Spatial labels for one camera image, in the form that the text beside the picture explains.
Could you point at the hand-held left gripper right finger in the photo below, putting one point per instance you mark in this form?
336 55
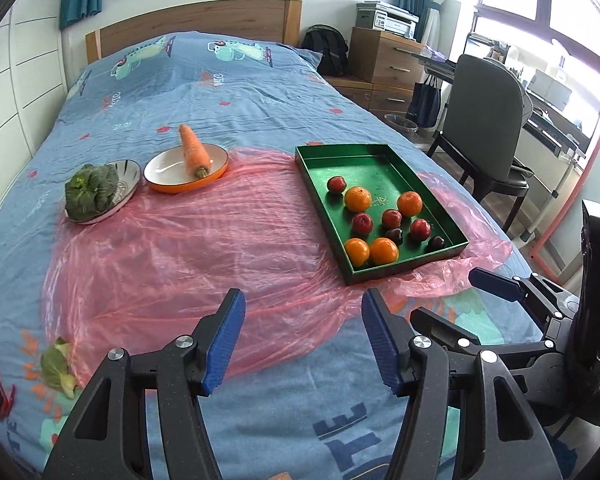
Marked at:
380 345

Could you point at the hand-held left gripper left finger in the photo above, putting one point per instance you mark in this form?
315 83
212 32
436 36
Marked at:
225 340

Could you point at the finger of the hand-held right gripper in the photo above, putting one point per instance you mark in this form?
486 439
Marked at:
445 327
495 285

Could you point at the dark purple plum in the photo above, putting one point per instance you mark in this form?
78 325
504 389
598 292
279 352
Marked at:
435 242
394 236

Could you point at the small red apple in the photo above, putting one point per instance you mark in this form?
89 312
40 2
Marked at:
420 229
392 218
362 223

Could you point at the orange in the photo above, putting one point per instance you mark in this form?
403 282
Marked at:
356 252
384 251
409 204
357 199

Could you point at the green rectangular tray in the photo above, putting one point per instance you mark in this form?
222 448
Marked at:
380 170

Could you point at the red tomato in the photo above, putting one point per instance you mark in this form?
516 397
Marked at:
336 184

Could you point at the pink plastic sheet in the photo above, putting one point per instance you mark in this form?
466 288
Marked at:
180 260

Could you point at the desk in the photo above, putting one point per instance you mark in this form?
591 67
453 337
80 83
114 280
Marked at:
555 135

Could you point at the grey chair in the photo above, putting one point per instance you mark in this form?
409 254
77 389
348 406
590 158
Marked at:
480 120

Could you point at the green cabbage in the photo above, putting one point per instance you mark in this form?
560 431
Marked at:
57 367

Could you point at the orange-rimmed white plate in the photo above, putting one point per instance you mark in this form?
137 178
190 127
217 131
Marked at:
165 170

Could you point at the mesh waste bin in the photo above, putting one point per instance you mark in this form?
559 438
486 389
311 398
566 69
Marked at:
401 124

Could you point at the patterned white plate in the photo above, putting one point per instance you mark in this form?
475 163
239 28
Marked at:
128 180

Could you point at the carrot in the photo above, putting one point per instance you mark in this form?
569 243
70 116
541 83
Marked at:
195 152

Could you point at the dark blue bag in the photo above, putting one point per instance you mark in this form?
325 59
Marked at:
423 102

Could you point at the bok choy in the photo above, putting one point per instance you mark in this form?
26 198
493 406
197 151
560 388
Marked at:
90 192

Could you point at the wooden dresser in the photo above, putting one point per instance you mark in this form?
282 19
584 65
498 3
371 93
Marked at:
380 65

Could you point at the white printer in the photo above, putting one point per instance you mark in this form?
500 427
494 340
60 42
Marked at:
387 20

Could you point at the black backpack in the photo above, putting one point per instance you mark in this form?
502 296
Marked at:
325 50

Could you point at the wooden headboard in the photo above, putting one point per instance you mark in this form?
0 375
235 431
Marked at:
195 22

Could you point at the white wardrobe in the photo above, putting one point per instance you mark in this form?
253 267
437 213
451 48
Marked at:
15 85

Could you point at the pink frame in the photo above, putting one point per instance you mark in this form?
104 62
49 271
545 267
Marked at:
587 170

